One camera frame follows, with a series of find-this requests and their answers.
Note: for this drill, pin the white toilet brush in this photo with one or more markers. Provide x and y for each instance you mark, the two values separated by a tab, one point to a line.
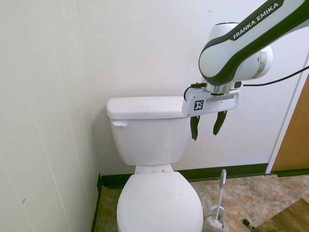
221	191

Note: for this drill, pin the white toilet brush holder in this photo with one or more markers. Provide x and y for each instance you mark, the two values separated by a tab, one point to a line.
213	224

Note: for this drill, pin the black baseboard behind toilet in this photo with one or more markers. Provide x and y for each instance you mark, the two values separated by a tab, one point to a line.
217	172

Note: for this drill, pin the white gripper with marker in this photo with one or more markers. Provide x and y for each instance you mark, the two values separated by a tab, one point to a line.
217	102

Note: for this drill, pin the white toilet tank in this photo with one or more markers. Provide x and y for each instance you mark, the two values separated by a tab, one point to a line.
149	140

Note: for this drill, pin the white door frame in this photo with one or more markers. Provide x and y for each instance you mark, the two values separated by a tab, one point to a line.
282	125

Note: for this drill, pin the brown wooden door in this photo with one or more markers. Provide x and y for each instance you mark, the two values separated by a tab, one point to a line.
295	135

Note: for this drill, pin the white toilet tank lid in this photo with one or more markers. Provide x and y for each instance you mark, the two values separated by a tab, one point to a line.
144	106

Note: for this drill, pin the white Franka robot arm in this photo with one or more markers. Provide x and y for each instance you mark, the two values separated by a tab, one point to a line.
224	58

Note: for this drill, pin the black baseboard beside toilet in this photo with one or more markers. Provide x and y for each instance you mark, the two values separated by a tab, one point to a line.
99	193

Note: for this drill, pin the small black tool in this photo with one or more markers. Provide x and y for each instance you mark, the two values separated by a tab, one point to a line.
248	223

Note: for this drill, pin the dark wooden platform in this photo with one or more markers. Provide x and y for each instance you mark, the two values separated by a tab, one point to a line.
285	217

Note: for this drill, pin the white toilet bowl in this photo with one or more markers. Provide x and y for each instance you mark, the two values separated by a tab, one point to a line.
152	169

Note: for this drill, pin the white toilet seat cover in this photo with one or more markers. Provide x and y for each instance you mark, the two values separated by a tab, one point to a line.
157	203

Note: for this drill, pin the wrist camera on white mount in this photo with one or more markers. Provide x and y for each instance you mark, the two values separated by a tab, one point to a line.
237	84

